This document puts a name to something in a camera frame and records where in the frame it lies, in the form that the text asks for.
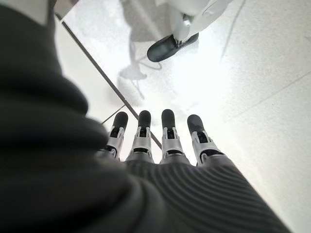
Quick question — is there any black robot left foot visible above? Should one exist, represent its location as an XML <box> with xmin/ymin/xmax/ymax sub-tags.
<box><xmin>146</xmin><ymin>32</ymin><xmax>200</xmax><ymax>63</ymax></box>

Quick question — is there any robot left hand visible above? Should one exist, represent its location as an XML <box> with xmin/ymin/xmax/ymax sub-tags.
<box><xmin>0</xmin><ymin>6</ymin><xmax>292</xmax><ymax>233</ymax></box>

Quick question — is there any white robot left leg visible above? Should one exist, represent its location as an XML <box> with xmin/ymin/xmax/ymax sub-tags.
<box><xmin>155</xmin><ymin>0</ymin><xmax>244</xmax><ymax>46</ymax></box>

